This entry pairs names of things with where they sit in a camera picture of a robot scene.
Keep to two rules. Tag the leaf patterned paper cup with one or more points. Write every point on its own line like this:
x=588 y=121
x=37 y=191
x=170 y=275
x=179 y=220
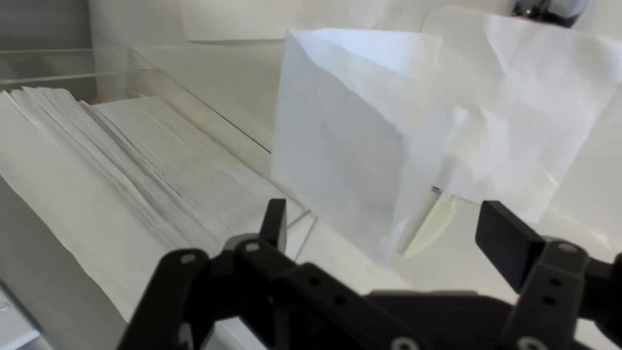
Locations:
x=551 y=10

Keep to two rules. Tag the white napkin stack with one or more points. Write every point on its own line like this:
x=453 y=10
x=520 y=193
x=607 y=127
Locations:
x=98 y=181

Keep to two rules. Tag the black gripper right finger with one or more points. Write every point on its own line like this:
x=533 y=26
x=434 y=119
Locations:
x=551 y=285

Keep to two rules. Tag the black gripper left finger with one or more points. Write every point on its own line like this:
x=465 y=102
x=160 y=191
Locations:
x=181 y=285

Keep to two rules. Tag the clear napkin dispenser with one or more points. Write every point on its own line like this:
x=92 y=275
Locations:
x=214 y=84

